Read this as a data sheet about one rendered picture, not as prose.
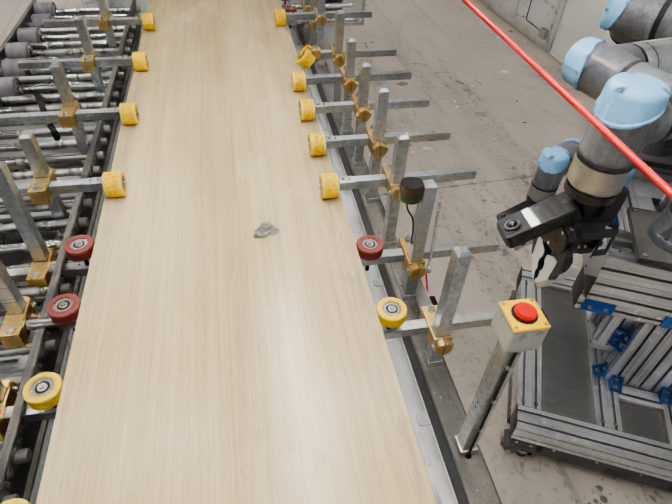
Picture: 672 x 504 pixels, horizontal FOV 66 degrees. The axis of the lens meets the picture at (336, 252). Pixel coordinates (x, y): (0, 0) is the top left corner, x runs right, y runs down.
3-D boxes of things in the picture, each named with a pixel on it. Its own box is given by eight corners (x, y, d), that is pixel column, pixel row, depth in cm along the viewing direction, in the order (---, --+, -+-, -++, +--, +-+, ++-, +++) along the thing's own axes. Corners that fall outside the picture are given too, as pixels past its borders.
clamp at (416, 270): (412, 248, 163) (414, 236, 159) (425, 278, 153) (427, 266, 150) (395, 249, 162) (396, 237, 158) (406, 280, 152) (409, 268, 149)
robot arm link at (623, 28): (641, 116, 169) (655, 28, 122) (597, 100, 176) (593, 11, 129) (662, 84, 168) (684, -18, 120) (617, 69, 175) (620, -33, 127)
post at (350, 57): (348, 140, 240) (354, 36, 207) (350, 144, 237) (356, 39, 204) (341, 140, 239) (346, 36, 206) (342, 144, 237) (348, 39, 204)
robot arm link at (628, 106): (693, 90, 62) (644, 102, 59) (651, 166, 70) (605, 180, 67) (640, 64, 67) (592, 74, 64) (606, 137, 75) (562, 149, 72)
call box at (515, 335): (521, 322, 101) (533, 296, 95) (538, 352, 96) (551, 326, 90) (488, 327, 100) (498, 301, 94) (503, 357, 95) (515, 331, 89)
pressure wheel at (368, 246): (376, 259, 162) (380, 232, 154) (382, 277, 156) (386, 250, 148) (351, 261, 161) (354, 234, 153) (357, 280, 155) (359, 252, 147)
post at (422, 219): (409, 297, 168) (434, 176, 135) (412, 305, 166) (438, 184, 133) (399, 298, 168) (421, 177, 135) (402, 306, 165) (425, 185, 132)
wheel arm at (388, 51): (394, 53, 245) (395, 47, 243) (396, 55, 243) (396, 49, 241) (318, 56, 239) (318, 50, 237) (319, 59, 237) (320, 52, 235)
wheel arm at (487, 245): (492, 246, 164) (496, 236, 161) (496, 253, 162) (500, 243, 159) (360, 260, 158) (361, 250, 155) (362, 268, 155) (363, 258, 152)
